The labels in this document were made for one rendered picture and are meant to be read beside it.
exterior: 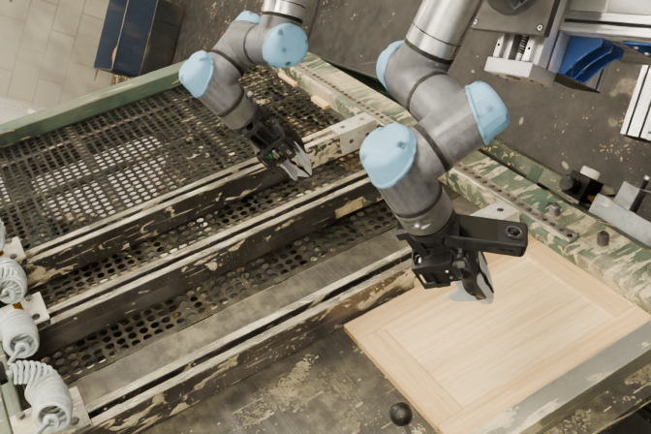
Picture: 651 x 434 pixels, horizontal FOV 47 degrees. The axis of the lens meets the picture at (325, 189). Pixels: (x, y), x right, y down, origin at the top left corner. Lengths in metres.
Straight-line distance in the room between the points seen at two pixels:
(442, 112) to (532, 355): 0.65
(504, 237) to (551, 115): 1.90
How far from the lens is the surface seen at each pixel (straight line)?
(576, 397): 1.41
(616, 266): 1.65
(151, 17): 5.66
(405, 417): 1.23
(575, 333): 1.54
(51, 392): 1.36
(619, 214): 1.83
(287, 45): 1.31
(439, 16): 1.03
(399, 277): 1.61
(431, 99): 1.00
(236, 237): 1.78
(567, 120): 2.89
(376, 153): 0.94
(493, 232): 1.06
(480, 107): 0.97
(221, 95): 1.42
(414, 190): 0.96
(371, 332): 1.55
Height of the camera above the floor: 2.30
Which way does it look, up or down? 37 degrees down
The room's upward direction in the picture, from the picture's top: 77 degrees counter-clockwise
